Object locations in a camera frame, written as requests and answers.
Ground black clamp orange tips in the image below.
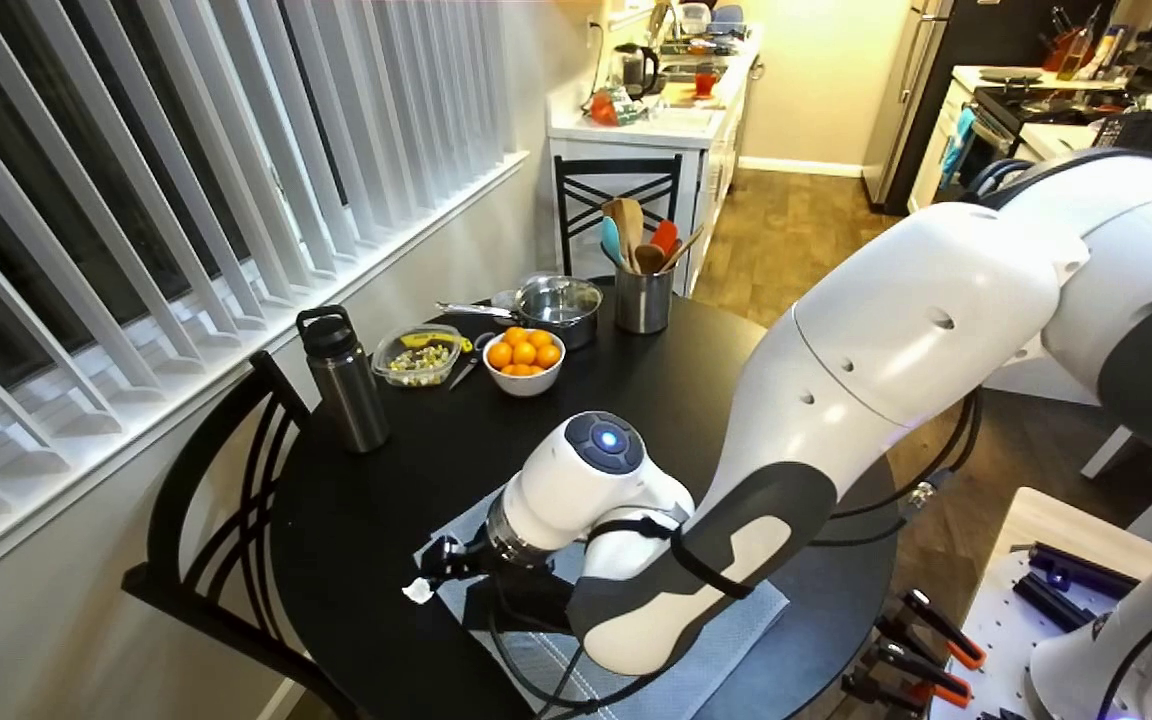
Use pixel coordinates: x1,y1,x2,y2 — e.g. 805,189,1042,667
868,609,980,708
896,586,992,673
840,665,938,720

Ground black wooden chair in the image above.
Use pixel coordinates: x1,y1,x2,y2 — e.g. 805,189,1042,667
118,347,355,720

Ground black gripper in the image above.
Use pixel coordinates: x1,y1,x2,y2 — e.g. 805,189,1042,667
401,531,516,606

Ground wooden spatula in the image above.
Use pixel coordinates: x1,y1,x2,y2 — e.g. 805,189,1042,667
604,194,652,279

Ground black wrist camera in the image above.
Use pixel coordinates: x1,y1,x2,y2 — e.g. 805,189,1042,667
463,573,581,636

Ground wooden base board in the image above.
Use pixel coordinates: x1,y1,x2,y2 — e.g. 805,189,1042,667
929,485,1152,720

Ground bowl of green food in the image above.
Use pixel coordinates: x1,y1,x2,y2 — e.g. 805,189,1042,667
373,319,478,396

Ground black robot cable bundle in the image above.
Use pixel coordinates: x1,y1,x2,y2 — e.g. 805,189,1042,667
482,396,989,720

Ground black and purple clamp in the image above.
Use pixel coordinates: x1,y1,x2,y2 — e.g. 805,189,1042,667
1009,573,1095,636
1009,538,1140,602

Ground white bowl of oranges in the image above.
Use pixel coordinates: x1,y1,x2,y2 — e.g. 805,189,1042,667
475,325,573,404

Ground white window sill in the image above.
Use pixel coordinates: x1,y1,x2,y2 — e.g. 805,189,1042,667
0,145,536,609

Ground red spatula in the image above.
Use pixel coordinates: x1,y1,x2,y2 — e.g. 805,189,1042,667
632,216,685,279

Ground light blue towel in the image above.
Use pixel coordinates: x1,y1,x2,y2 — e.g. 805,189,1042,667
401,485,797,720

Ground teal silicone spatula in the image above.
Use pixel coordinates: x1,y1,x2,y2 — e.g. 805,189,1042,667
595,211,632,279

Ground yellow banana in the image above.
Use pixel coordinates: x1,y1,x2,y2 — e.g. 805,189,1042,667
395,328,478,359

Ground steel pot with lid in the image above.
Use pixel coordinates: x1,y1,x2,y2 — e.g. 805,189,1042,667
440,273,607,357

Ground dark steel water bottle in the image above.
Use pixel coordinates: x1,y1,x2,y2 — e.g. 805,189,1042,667
293,306,395,459

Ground steel utensil holder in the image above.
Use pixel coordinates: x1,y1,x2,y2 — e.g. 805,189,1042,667
613,270,676,342

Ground white vertical window blinds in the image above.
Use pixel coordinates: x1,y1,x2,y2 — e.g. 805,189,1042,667
0,0,520,538

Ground white kitchen counter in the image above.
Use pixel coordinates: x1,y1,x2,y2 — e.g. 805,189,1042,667
544,38,760,301

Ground black electric kettle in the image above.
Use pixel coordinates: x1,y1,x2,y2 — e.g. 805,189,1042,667
613,38,668,100

